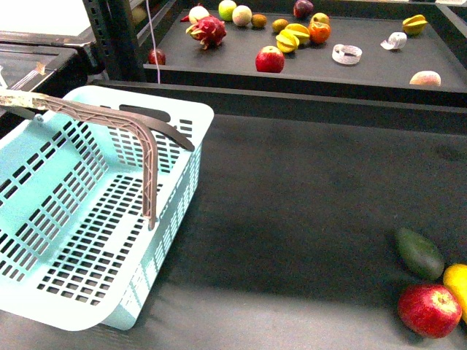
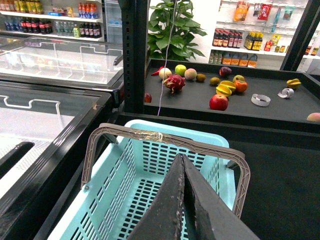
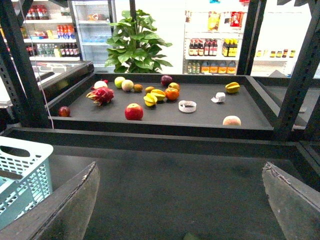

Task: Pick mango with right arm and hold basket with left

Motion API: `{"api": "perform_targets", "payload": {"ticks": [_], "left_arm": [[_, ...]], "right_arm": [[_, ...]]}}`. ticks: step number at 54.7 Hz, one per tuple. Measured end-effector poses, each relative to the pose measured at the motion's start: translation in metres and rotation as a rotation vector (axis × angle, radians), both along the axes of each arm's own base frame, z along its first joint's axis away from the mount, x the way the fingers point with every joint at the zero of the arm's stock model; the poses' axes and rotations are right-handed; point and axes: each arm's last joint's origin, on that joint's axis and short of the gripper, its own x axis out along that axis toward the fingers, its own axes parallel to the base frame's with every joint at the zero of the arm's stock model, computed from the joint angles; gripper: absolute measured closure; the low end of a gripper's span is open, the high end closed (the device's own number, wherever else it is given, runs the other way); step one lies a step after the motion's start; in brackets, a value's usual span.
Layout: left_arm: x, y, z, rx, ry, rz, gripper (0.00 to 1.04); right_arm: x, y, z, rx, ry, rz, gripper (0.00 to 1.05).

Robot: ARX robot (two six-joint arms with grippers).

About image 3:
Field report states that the green apple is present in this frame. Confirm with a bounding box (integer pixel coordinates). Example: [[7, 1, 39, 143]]
[[114, 76, 126, 89]]

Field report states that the glass door refrigerator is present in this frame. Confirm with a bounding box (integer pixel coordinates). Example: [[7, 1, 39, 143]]
[[70, 0, 117, 69]]

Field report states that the pink dragon fruit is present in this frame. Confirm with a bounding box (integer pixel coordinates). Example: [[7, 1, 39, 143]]
[[86, 86, 114, 106]]

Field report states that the left store drink shelf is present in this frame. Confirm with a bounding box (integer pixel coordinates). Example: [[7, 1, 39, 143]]
[[0, 0, 82, 62]]

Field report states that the green potted plant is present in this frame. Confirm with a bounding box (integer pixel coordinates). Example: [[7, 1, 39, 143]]
[[104, 9, 173, 74]]

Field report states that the white tape ring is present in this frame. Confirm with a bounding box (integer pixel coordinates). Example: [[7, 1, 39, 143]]
[[178, 100, 197, 114]]

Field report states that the white round fruit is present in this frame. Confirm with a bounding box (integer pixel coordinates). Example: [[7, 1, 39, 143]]
[[93, 80, 108, 89]]

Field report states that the pale peach front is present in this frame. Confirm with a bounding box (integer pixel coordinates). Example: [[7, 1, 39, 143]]
[[222, 115, 242, 126]]

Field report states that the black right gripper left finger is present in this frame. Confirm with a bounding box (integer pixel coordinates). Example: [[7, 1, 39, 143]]
[[0, 162, 100, 240]]

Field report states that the yellow star fruit front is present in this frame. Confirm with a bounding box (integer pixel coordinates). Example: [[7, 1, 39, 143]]
[[143, 93, 158, 107]]

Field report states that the brown kiwi right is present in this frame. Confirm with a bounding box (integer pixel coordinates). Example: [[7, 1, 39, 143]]
[[145, 86, 155, 94]]

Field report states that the black shelf post left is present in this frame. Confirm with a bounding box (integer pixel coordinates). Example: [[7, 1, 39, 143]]
[[0, 0, 52, 129]]

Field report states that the red apple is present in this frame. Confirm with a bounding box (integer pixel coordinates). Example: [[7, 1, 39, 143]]
[[124, 103, 144, 121]]

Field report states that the small dark red fruit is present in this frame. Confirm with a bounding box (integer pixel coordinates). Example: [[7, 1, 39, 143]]
[[58, 106, 71, 117]]

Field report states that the black shelf post right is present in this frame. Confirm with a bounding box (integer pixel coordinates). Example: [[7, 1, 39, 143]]
[[274, 0, 320, 140]]

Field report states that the yellow star fruit far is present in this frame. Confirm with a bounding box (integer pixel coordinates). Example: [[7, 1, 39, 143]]
[[225, 82, 241, 94]]

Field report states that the dark purple fruit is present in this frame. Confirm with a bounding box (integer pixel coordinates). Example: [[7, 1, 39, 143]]
[[160, 75, 173, 87]]

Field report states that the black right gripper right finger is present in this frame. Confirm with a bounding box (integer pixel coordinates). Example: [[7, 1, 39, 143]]
[[262, 162, 320, 240]]

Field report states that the white hanging cable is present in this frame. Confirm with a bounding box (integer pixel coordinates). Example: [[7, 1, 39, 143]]
[[18, 0, 55, 130]]

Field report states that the brown kiwi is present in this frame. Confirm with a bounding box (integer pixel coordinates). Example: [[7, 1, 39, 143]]
[[133, 84, 143, 93], [145, 86, 155, 94]]

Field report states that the right store sauce shelf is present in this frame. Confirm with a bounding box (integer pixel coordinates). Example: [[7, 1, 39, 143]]
[[183, 0, 250, 76]]

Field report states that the orange persimmon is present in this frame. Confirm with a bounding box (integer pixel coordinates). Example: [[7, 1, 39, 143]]
[[164, 87, 180, 101]]

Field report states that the glass top freezer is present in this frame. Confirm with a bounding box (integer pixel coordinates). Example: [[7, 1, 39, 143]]
[[0, 60, 95, 108]]

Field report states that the pale round peach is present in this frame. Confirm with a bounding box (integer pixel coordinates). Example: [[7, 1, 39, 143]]
[[121, 79, 134, 92]]

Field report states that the red yellow mango fruit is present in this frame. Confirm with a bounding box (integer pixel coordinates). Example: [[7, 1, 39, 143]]
[[168, 82, 180, 91]]

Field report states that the yellow star fruit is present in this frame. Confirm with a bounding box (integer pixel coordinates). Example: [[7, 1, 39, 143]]
[[225, 82, 241, 94], [150, 89, 166, 102], [143, 93, 158, 107]]

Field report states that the light blue plastic basket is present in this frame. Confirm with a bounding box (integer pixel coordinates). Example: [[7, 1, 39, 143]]
[[0, 136, 54, 229]]

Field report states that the yellow star fruit back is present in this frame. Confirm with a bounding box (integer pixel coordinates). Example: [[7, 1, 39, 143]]
[[150, 89, 166, 102]]

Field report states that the brown kiwi left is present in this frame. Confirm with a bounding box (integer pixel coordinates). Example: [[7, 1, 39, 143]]
[[133, 84, 143, 93]]

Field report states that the black display tray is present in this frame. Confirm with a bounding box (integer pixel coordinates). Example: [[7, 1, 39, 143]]
[[48, 72, 280, 140]]

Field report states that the black shelf post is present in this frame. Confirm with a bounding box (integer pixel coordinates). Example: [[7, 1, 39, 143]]
[[0, 0, 52, 129], [274, 0, 320, 140]]

